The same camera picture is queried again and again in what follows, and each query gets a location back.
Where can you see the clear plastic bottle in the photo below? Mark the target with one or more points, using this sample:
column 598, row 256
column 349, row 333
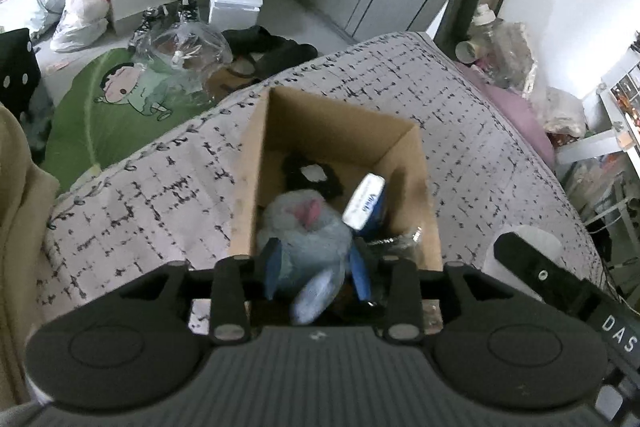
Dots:
column 482, row 24

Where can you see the grey printed blanket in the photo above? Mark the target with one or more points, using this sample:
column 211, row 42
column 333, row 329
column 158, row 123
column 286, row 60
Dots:
column 150, row 187

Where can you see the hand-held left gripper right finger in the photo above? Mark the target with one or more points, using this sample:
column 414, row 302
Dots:
column 357, row 272

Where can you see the black tripod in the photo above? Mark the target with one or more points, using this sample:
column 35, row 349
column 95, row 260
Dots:
column 170, row 9

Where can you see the cardboard box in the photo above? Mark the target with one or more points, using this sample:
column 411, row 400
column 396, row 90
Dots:
column 320, row 122

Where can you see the crumpled white plastic bags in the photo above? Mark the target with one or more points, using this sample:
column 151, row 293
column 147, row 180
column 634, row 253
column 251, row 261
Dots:
column 555, row 107

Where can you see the green cartoon mat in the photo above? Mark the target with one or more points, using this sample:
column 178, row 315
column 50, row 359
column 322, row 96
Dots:
column 100, row 117

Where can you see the white bag with red print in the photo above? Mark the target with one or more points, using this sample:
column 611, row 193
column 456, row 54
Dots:
column 82, row 14

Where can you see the white box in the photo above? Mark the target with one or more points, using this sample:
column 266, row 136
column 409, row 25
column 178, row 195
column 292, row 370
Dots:
column 235, row 2

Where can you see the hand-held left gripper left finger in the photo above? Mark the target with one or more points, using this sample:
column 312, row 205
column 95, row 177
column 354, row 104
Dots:
column 272, row 264

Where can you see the small white can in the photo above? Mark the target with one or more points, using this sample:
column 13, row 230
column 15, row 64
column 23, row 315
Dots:
column 467, row 51

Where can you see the black polka dot cushion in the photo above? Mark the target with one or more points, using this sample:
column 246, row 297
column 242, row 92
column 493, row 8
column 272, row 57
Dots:
column 17, row 72

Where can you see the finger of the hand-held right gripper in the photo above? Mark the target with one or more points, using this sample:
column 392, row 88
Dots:
column 542, row 274

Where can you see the beige cloth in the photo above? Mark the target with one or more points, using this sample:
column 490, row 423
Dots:
column 20, row 217

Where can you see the large clear plastic bag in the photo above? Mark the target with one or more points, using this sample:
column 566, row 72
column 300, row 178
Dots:
column 190, row 47

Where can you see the blue tissue pack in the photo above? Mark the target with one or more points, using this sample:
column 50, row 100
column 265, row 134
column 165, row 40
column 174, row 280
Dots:
column 365, row 204

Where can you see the white desk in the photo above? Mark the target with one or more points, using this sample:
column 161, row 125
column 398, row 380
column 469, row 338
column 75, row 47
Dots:
column 600, row 107

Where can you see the blue plush toy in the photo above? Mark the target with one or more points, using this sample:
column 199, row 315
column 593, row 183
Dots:
column 310, row 237

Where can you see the pink pillow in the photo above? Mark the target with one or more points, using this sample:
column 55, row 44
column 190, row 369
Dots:
column 520, row 117

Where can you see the black and white cloth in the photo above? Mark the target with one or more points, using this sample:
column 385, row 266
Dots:
column 300, row 167

